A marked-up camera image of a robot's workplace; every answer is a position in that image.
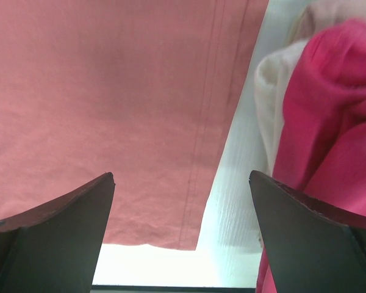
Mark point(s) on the salmon pink polo shirt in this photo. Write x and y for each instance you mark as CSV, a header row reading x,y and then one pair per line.
x,y
145,90

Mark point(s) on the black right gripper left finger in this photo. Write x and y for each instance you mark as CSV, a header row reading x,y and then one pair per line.
x,y
55,246

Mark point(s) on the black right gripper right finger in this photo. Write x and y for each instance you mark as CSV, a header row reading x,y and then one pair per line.
x,y
311,246

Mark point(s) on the folded magenta t shirt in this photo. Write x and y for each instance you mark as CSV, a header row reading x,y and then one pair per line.
x,y
312,209

